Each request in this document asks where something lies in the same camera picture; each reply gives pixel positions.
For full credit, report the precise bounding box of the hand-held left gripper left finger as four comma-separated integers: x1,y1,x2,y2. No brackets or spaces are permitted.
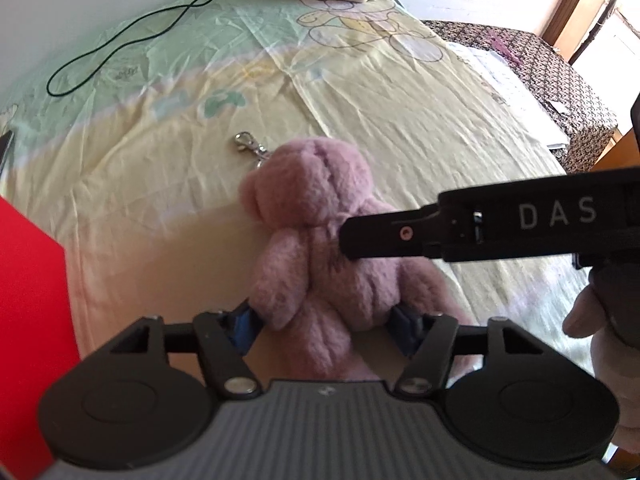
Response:
80,300,263,400

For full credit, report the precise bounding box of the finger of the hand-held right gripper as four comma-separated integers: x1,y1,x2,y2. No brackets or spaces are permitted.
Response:
337,204,446,261

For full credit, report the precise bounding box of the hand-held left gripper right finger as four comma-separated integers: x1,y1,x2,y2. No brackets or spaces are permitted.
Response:
387,305,566,396

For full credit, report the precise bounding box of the pink plush bear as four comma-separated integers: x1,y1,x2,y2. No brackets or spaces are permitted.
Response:
234,131,476,382

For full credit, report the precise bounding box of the red cardboard box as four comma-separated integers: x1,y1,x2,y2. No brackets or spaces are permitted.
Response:
0,195,83,480

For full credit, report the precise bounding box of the person's right hand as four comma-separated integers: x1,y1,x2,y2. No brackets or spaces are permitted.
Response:
562,285,640,431

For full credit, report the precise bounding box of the stack of white papers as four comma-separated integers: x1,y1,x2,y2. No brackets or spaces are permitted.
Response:
450,45,571,150

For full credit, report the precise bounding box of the brown floral cloth covered table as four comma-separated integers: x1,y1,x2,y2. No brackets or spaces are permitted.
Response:
422,19,621,173

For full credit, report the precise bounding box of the black phone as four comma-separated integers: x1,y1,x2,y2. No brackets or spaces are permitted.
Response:
0,129,15,173

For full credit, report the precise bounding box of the wooden door frame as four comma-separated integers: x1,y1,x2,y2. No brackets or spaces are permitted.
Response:
542,0,601,66

